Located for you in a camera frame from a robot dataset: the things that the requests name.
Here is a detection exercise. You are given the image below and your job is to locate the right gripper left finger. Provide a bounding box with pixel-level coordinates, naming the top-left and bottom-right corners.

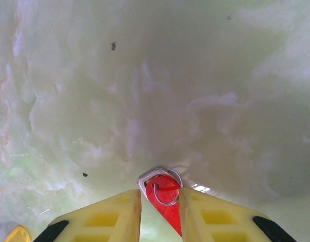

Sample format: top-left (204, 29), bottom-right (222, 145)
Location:
top-left (32, 189), bottom-right (142, 242)

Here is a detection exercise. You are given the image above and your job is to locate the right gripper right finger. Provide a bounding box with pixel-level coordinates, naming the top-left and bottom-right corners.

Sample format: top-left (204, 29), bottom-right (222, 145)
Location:
top-left (179, 188), bottom-right (297, 242)

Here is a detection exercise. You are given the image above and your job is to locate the red-capped key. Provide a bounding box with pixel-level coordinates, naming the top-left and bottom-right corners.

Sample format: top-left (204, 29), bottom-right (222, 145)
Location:
top-left (137, 167), bottom-right (183, 237)

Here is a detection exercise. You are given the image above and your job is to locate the yellow-capped key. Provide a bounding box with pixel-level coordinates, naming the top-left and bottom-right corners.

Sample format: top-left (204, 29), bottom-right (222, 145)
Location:
top-left (3, 225), bottom-right (32, 242)

